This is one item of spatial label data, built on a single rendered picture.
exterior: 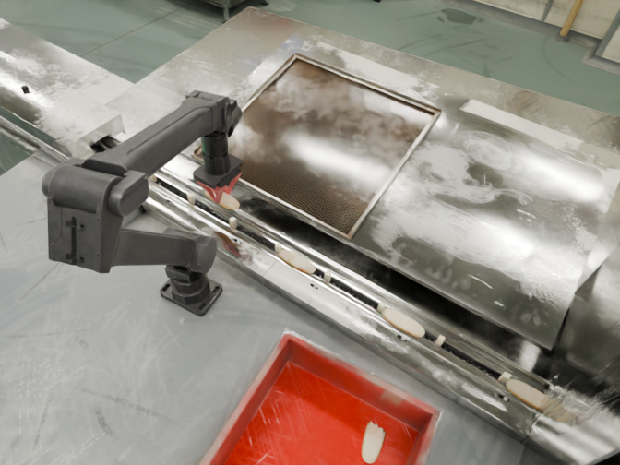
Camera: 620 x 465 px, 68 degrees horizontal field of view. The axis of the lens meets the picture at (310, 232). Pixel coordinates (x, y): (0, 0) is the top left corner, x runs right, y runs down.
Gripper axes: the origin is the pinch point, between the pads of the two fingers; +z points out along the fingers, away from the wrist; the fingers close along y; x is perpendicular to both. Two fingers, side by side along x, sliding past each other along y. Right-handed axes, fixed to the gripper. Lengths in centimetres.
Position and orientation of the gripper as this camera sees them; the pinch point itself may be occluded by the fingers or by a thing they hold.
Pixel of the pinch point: (221, 195)
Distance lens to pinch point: 111.9
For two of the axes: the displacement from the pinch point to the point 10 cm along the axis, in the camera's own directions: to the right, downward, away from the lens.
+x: 8.3, 4.6, -3.2
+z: -0.5, 6.4, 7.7
